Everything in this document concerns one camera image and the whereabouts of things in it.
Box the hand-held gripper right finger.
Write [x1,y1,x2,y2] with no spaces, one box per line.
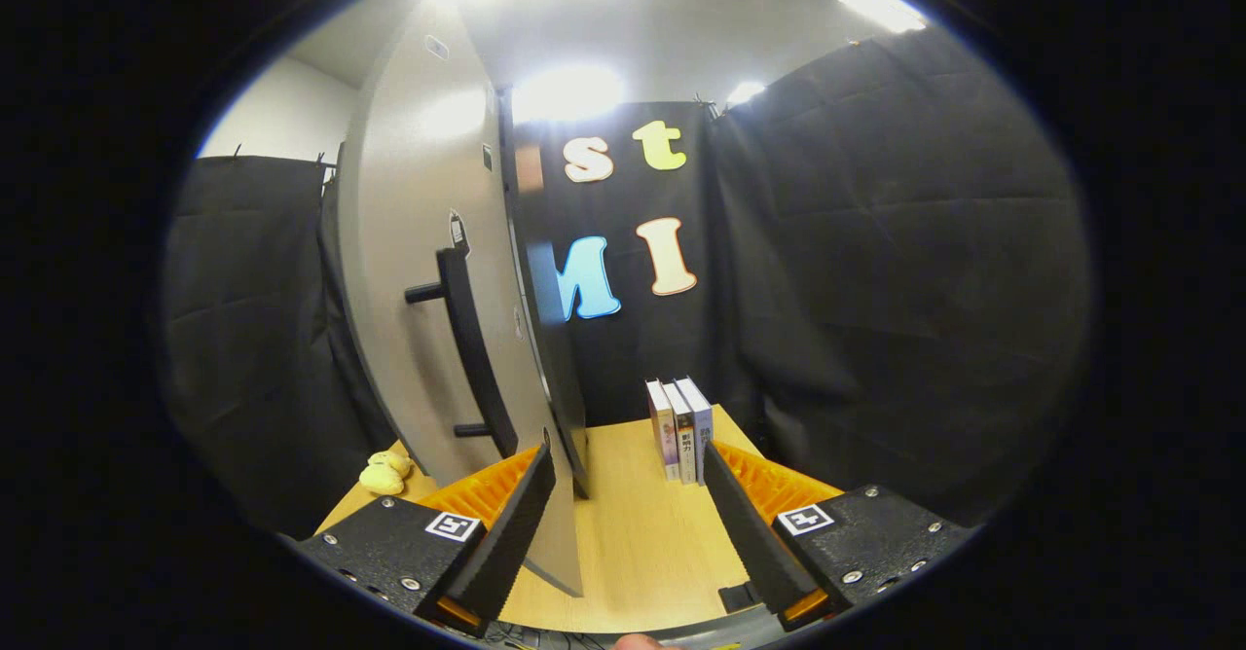
[701,439,979,633]

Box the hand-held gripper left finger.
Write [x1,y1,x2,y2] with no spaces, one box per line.
[292,443,558,639]

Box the black door handle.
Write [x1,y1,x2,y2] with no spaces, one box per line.
[404,246,520,458]

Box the beige cabinet door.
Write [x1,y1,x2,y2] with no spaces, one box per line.
[336,0,590,597]

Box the white cover book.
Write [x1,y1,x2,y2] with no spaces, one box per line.
[662,382,698,486]

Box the pink cover book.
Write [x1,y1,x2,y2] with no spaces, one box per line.
[645,380,680,482]

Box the yellow plush toy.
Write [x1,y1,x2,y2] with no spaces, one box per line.
[358,451,414,496]

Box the dark grey cabinet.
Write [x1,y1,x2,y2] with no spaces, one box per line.
[496,86,590,500]

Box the black backdrop cloth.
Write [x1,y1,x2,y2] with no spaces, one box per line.
[161,27,1091,534]

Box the long ceiling light strip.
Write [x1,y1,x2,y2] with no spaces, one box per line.
[839,0,928,33]

